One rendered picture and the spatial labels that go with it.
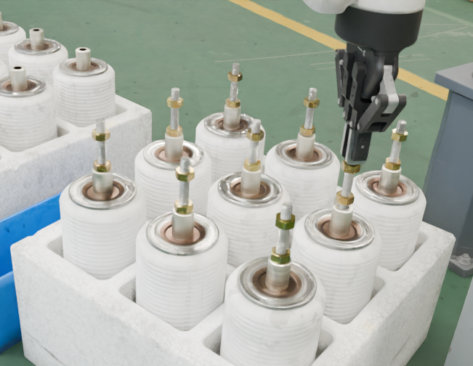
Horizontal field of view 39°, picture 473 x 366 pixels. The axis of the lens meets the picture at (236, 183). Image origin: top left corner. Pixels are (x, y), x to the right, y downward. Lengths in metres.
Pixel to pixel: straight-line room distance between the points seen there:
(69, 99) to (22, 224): 0.21
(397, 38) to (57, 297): 0.45
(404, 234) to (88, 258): 0.36
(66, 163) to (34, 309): 0.27
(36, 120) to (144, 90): 0.67
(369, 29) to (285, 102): 1.04
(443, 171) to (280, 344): 0.56
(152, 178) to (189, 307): 0.18
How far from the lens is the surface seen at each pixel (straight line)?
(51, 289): 0.78
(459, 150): 1.07
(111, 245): 0.74
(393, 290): 0.77
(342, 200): 0.69
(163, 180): 0.79
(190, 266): 0.66
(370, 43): 0.59
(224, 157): 0.88
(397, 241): 0.80
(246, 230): 0.74
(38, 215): 0.99
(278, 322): 0.61
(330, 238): 0.70
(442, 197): 1.12
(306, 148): 0.84
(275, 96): 1.65
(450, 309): 1.06
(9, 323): 0.91
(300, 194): 0.83
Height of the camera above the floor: 0.65
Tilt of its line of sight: 31 degrees down
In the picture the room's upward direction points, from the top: 5 degrees clockwise
